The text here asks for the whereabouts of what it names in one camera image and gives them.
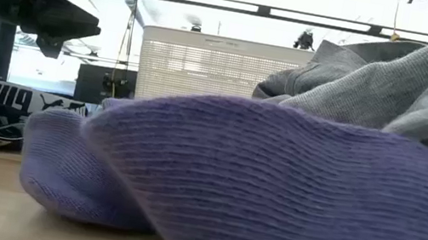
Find grey knit shirt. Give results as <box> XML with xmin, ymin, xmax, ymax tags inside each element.
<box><xmin>244</xmin><ymin>0</ymin><xmax>428</xmax><ymax>172</ymax></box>

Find black box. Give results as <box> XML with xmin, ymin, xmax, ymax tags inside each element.
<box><xmin>72</xmin><ymin>61</ymin><xmax>139</xmax><ymax>111</ymax></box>

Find white plastic laundry basket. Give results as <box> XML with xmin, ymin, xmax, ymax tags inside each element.
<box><xmin>132</xmin><ymin>24</ymin><xmax>316</xmax><ymax>126</ymax></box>

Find dark device on stand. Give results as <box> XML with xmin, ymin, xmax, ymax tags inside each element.
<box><xmin>293</xmin><ymin>27</ymin><xmax>318</xmax><ymax>52</ymax></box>

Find blue ribbed sock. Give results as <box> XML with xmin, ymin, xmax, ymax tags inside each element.
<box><xmin>7</xmin><ymin>64</ymin><xmax>428</xmax><ymax>240</ymax></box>

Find thin black hanging cable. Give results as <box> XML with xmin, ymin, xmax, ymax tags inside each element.
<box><xmin>112</xmin><ymin>0</ymin><xmax>142</xmax><ymax>100</ymax></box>

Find black ceiling rail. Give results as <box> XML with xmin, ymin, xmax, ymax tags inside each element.
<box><xmin>139</xmin><ymin>0</ymin><xmax>428</xmax><ymax>46</ymax></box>

